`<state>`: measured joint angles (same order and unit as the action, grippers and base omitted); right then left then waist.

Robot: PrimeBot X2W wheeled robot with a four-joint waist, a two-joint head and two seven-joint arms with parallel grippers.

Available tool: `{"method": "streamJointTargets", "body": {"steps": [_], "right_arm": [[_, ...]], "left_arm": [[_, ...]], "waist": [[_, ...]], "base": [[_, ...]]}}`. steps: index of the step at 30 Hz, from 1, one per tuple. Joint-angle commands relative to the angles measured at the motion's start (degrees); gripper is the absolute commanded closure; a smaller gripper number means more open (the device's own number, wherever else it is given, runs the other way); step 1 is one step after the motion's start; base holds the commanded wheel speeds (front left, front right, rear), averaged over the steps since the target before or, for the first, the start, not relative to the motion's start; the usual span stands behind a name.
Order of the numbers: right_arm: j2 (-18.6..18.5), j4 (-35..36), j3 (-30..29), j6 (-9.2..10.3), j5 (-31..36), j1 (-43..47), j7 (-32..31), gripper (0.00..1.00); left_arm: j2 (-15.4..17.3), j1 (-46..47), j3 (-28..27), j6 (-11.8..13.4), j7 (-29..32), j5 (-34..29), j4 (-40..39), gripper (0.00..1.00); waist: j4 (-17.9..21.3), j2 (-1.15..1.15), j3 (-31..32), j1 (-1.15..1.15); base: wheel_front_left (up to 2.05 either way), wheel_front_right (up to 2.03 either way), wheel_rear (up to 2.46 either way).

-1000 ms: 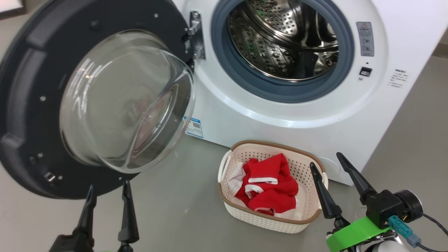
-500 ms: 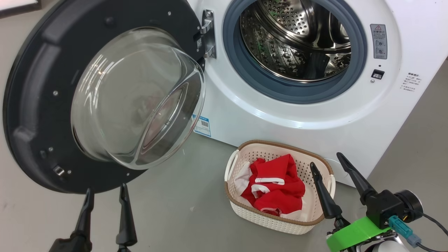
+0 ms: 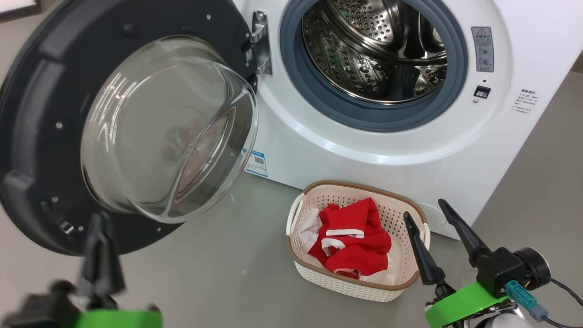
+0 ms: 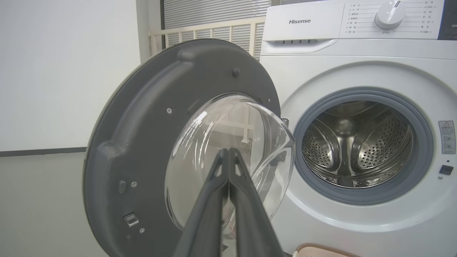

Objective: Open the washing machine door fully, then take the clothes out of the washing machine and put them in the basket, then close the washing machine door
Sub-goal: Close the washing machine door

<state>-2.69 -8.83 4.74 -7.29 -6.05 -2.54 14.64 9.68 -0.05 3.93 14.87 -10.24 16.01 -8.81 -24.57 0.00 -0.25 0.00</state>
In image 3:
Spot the metal door hinge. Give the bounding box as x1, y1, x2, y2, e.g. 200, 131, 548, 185
249, 11, 273, 76

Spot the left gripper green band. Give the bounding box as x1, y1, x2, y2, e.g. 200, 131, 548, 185
68, 211, 163, 328

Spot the cream perforated laundry basket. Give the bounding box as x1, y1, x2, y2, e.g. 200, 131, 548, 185
286, 179, 431, 303

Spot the white washing machine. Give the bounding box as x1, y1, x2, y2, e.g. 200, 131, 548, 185
230, 0, 583, 241

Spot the red and white garment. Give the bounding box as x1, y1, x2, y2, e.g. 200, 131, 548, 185
301, 197, 394, 281

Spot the round white filter cover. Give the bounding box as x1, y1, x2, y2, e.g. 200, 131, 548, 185
412, 202, 450, 236

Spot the white panel with dark frame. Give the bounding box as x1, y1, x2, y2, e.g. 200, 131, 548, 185
0, 0, 42, 22

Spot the teal plug right camera cable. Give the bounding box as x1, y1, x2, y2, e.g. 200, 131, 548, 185
505, 277, 583, 328

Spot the grey rubber door gasket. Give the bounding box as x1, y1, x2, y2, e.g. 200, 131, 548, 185
279, 0, 469, 133

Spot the small printed text sticker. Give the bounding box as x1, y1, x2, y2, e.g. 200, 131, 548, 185
510, 88, 541, 115

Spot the grey warning sticker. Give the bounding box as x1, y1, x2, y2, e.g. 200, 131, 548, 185
471, 26, 495, 74

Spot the blue energy label sticker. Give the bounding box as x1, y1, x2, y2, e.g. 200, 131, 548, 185
244, 149, 269, 178

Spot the black round washing machine door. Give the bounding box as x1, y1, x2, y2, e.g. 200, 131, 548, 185
0, 0, 260, 256

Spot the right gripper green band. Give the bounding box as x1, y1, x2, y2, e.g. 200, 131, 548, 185
404, 198, 511, 328

